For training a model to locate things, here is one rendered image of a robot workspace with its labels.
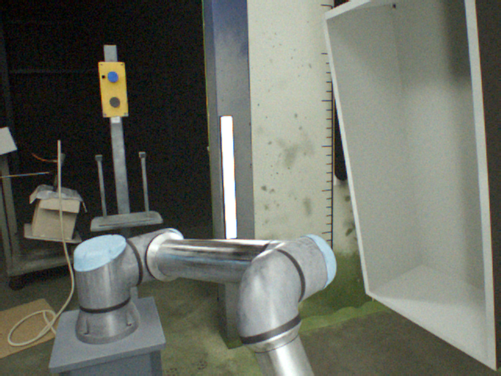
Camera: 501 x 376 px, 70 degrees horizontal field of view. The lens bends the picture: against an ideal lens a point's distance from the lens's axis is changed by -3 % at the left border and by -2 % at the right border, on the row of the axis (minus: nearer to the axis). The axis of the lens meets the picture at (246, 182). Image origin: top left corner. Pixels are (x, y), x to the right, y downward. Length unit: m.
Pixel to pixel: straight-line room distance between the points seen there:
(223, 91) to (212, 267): 1.12
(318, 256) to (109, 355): 0.65
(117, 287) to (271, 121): 1.18
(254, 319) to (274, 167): 1.38
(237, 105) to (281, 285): 1.33
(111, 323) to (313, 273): 0.65
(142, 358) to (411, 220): 1.30
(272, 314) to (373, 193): 1.11
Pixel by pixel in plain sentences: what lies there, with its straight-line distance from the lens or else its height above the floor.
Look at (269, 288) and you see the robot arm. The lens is 0.66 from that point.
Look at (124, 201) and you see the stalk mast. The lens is 2.01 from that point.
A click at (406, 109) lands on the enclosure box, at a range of 1.75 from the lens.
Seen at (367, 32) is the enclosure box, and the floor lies 1.58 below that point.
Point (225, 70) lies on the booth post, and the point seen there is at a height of 1.50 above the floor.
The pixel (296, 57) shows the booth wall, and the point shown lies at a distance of 2.04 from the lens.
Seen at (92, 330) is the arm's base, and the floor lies 0.68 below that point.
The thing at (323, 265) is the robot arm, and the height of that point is 0.96.
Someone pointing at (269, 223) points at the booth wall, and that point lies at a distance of 2.01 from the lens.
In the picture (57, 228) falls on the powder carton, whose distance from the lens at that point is 3.33.
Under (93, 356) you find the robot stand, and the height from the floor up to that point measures 0.64.
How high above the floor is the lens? 1.25
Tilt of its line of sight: 10 degrees down
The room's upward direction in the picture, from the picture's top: 2 degrees counter-clockwise
